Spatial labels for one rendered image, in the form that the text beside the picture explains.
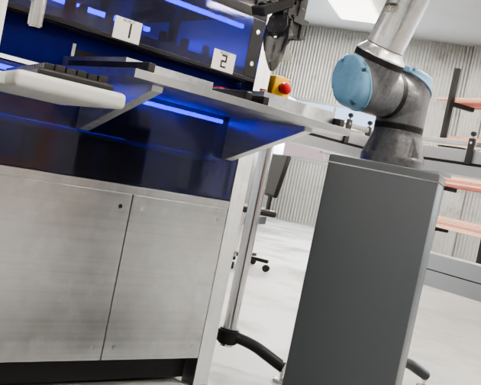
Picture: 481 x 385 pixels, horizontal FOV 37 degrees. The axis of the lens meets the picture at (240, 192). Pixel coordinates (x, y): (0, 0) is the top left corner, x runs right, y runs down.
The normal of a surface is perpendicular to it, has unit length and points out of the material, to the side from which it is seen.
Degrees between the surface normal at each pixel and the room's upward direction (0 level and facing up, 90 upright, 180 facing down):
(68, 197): 90
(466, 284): 90
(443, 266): 90
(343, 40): 90
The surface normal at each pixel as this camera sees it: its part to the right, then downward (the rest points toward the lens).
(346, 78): -0.83, -0.02
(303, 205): -0.32, -0.03
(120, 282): 0.62, 0.15
